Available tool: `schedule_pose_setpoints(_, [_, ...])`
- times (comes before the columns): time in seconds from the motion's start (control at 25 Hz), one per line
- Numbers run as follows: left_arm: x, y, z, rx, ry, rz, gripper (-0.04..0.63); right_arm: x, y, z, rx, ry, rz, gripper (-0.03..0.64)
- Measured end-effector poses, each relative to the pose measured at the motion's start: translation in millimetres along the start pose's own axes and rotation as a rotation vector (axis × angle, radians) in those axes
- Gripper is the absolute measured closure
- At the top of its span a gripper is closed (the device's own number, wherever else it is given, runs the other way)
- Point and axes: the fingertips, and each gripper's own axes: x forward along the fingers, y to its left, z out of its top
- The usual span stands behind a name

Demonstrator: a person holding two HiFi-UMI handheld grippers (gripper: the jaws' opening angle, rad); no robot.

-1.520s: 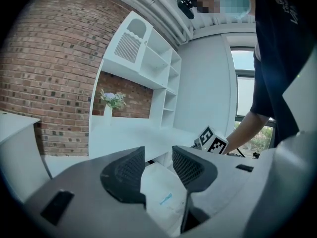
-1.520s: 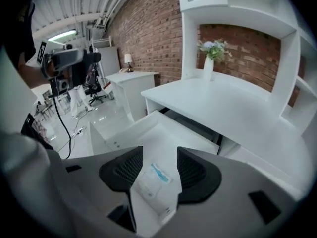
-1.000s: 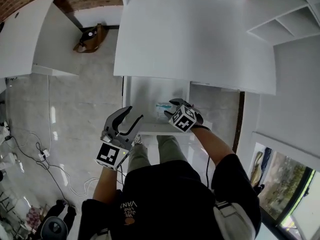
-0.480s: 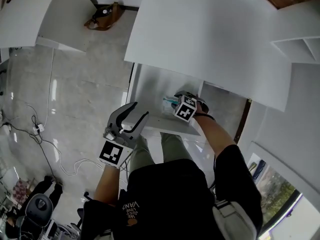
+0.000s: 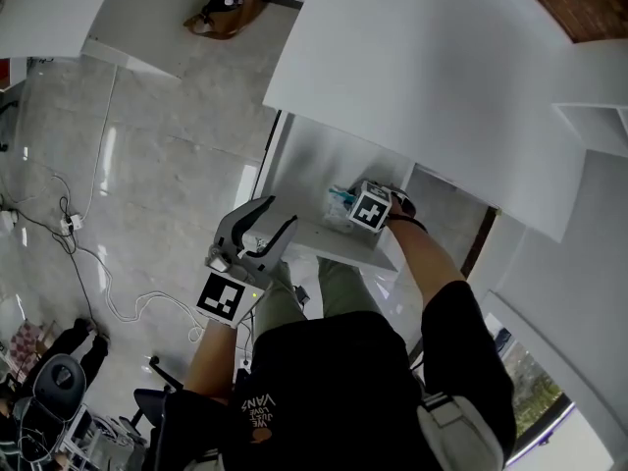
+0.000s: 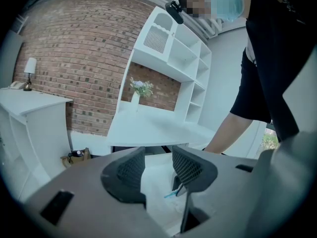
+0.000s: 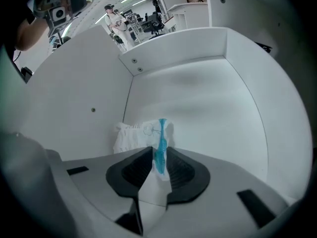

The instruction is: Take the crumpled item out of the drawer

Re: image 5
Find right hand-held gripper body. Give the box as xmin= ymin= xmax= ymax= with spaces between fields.
xmin=347 ymin=180 xmax=418 ymax=235

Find person's olive trousers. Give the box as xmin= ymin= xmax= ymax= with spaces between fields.
xmin=251 ymin=256 xmax=385 ymax=334

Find beige shoulder bag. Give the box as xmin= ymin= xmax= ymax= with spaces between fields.
xmin=415 ymin=392 xmax=505 ymax=471

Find small white desk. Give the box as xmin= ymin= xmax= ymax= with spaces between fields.
xmin=0 ymin=0 xmax=213 ymax=80

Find dark framed window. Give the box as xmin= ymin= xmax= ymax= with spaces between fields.
xmin=489 ymin=311 xmax=576 ymax=442

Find coiled white cable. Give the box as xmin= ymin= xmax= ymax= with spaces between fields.
xmin=94 ymin=246 xmax=208 ymax=343

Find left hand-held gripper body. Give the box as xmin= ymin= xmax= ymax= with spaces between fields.
xmin=195 ymin=246 xmax=274 ymax=331

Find person's right forearm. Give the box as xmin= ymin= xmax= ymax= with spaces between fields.
xmin=387 ymin=217 xmax=468 ymax=309

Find white drawer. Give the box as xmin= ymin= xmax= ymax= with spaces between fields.
xmin=243 ymin=109 xmax=419 ymax=273

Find black office chair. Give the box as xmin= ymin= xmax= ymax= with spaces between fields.
xmin=131 ymin=354 xmax=183 ymax=460

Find white desk with hutch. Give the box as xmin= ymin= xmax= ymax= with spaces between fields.
xmin=261 ymin=0 xmax=628 ymax=245

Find person's black shirt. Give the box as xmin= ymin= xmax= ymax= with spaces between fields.
xmin=155 ymin=280 xmax=516 ymax=471

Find brown leather bag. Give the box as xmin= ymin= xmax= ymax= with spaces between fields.
xmin=183 ymin=0 xmax=271 ymax=41

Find person's left forearm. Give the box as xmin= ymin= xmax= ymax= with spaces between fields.
xmin=182 ymin=318 xmax=252 ymax=402

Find white plastic bag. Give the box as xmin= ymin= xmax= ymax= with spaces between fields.
xmin=325 ymin=183 xmax=362 ymax=236

